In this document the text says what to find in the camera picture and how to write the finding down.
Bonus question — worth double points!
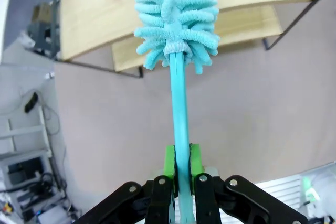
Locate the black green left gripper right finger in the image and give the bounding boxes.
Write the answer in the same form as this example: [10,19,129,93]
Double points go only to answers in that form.
[188,144,309,224]

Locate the brown cardboard box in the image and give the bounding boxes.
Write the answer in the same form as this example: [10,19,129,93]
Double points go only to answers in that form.
[31,2,54,23]

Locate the ribbed aluminium base plate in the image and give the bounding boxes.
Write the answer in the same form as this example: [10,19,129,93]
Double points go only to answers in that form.
[254,176,304,210]

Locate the white metal frame rack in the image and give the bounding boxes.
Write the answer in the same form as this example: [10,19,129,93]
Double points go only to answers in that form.
[0,103,54,162]

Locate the computer equipment with cables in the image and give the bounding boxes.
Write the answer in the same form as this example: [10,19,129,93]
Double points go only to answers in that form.
[0,155,79,224]

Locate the black power strip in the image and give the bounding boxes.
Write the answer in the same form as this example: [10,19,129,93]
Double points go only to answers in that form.
[24,91,39,113]

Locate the turquoise chenille duster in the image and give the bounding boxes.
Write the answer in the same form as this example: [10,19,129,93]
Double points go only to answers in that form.
[133,0,221,224]

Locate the wooden table with black frame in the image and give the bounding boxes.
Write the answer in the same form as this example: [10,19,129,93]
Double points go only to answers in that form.
[52,0,326,79]

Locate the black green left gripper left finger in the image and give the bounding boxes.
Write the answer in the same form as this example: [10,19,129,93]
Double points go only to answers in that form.
[72,145,180,224]

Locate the white panel board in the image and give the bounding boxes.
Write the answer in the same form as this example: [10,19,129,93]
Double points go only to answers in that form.
[0,0,18,63]

